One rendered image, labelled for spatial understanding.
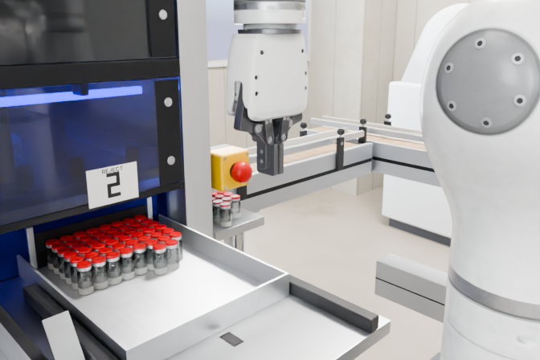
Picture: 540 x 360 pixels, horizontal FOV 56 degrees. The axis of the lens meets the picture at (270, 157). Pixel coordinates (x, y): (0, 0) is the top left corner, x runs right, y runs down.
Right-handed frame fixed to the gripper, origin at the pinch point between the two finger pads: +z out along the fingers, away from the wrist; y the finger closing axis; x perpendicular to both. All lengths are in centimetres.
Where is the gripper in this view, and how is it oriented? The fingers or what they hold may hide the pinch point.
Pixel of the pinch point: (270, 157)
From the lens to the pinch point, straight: 62.8
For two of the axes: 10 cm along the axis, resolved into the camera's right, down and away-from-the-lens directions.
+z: 0.0, 9.7, 2.4
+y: -7.1, 1.7, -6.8
